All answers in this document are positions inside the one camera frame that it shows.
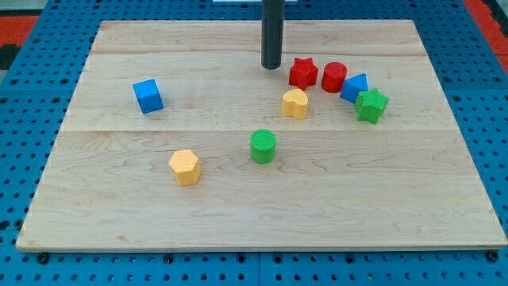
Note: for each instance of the yellow heart block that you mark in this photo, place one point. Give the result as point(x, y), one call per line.
point(295, 104)

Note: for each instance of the red star block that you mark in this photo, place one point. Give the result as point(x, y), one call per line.
point(303, 73)

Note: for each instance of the green star block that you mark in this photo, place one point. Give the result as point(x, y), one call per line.
point(370, 105)

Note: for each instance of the green cylinder block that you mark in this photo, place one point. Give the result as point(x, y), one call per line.
point(262, 146)

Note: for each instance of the yellow hexagon block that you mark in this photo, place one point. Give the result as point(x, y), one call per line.
point(185, 166)

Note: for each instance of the red cylinder block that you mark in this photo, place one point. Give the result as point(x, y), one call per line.
point(333, 77)

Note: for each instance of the blue triangle block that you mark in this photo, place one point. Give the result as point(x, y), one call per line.
point(353, 86)

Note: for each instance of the blue cube block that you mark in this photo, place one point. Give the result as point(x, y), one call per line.
point(148, 96)

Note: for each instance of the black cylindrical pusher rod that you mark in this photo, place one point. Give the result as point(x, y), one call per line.
point(272, 19)

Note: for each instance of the wooden board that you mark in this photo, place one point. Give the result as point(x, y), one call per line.
point(335, 184)

